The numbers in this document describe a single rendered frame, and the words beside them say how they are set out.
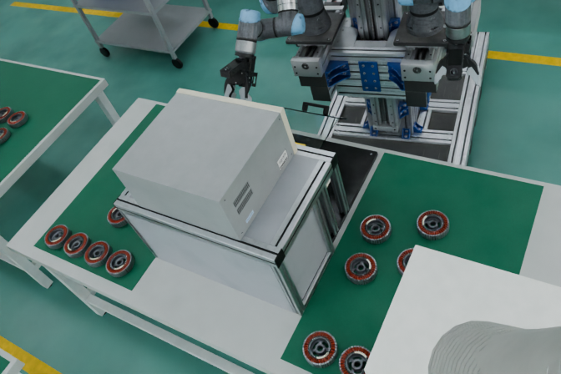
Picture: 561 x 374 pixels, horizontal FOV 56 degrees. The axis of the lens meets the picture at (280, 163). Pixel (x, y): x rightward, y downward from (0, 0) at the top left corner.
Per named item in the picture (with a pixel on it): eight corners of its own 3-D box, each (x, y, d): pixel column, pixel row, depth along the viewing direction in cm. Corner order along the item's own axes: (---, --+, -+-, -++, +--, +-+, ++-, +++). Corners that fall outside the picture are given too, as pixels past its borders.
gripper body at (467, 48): (472, 54, 173) (472, 23, 165) (468, 71, 169) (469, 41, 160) (447, 53, 177) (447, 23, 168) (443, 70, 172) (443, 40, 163)
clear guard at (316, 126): (292, 108, 212) (289, 98, 208) (346, 118, 201) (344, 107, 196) (253, 168, 196) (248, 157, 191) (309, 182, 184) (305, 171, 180)
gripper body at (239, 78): (255, 88, 196) (260, 56, 194) (243, 87, 188) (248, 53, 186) (239, 85, 199) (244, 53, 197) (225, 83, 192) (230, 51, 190)
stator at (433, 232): (452, 219, 190) (452, 213, 187) (444, 244, 184) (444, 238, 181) (422, 211, 195) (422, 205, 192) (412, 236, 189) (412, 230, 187)
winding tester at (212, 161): (199, 128, 201) (179, 88, 187) (297, 150, 180) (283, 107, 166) (138, 206, 182) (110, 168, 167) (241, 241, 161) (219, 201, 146)
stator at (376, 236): (397, 235, 191) (396, 229, 188) (371, 250, 190) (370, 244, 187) (381, 214, 199) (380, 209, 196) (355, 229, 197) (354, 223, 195)
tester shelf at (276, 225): (185, 126, 211) (181, 118, 208) (338, 161, 179) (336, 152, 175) (118, 210, 189) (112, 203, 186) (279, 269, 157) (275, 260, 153)
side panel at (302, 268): (327, 247, 195) (310, 195, 172) (335, 250, 194) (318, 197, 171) (294, 313, 181) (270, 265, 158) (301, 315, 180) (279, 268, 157)
